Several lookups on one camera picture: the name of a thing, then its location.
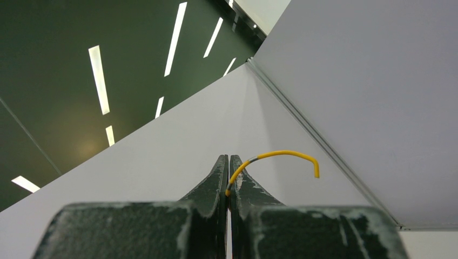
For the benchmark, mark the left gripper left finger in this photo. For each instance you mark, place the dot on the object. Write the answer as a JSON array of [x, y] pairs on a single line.
[[193, 227]]

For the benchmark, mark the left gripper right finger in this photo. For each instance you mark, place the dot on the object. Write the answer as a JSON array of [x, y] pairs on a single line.
[[263, 227]]

